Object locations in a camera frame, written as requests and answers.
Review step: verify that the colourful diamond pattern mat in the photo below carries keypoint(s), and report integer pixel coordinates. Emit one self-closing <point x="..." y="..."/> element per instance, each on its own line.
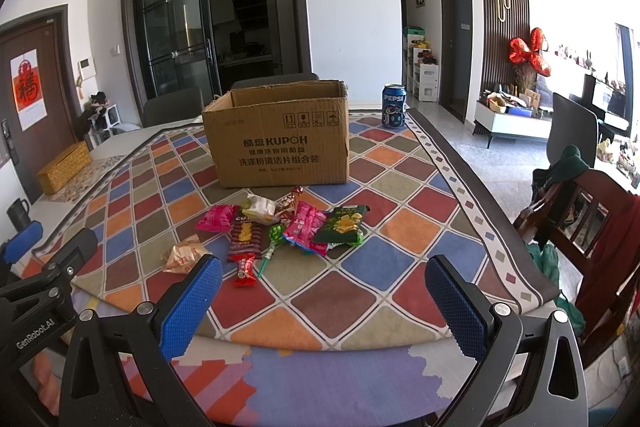
<point x="349" y="338"/>

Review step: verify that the dark green chips bag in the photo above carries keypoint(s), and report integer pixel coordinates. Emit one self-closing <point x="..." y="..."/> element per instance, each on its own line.
<point x="342" y="226"/>

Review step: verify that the blue Pepsi can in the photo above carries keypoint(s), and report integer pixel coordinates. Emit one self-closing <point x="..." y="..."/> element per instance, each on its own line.
<point x="394" y="98"/>

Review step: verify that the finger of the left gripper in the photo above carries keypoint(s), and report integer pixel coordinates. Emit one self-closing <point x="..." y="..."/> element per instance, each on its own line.
<point x="70" y="251"/>
<point x="16" y="248"/>

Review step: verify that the pink snack packet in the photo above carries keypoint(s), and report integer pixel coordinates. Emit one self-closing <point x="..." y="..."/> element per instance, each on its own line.
<point x="218" y="219"/>

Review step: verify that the red gold wrapped candy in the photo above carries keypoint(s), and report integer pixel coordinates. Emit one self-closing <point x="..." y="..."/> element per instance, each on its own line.
<point x="286" y="206"/>

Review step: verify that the black mug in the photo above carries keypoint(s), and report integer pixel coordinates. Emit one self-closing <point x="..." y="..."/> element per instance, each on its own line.
<point x="18" y="214"/>

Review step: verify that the red candy bar wrapper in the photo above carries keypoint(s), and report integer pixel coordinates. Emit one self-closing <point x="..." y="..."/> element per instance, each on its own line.
<point x="245" y="276"/>

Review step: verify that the red fu door poster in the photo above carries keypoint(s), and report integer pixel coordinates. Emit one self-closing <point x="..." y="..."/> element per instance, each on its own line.
<point x="27" y="89"/>

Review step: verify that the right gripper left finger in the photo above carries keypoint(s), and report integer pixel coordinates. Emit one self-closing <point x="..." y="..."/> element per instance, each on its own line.
<point x="118" y="370"/>

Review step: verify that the green lollipop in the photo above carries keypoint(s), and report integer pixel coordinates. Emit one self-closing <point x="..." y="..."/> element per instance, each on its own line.
<point x="276" y="238"/>

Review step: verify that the white low tv cabinet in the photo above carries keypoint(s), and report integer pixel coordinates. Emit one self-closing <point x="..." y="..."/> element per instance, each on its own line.
<point x="508" y="126"/>

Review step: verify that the black glass sliding door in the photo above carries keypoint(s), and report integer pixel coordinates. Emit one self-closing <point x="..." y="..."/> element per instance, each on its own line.
<point x="212" y="45"/>

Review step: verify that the person left hand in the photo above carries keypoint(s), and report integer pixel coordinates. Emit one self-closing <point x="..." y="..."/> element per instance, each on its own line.
<point x="48" y="388"/>

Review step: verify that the white snack packet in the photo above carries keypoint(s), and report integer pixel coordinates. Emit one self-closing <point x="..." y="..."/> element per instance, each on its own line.
<point x="260" y="210"/>

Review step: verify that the red bow decoration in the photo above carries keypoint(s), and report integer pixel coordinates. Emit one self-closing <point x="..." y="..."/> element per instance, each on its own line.
<point x="521" y="52"/>

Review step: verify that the brown cardboard box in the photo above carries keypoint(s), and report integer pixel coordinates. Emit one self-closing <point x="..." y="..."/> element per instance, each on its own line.
<point x="281" y="134"/>

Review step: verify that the large pink snack bag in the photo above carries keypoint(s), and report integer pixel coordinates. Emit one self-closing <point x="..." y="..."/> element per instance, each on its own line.
<point x="307" y="221"/>

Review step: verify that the Costa cookie packet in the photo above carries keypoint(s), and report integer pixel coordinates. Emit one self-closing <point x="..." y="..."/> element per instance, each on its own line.
<point x="246" y="238"/>

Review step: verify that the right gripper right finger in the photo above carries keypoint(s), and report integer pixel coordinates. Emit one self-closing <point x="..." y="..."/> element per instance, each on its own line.
<point x="528" y="370"/>

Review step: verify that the yellow woven tissue box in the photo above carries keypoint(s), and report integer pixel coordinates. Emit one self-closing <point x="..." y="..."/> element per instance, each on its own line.
<point x="60" y="170"/>

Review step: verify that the white storage shelf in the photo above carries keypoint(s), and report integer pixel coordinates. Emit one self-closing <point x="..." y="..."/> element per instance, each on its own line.
<point x="420" y="69"/>

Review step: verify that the gold foil snack packet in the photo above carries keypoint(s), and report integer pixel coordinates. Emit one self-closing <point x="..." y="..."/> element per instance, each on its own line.
<point x="182" y="257"/>

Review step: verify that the dark grey side chair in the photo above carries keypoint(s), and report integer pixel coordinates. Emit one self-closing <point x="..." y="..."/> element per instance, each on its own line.
<point x="572" y="124"/>

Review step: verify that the grey dining chair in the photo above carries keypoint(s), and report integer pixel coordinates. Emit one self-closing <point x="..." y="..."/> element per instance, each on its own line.
<point x="174" y="106"/>
<point x="276" y="79"/>

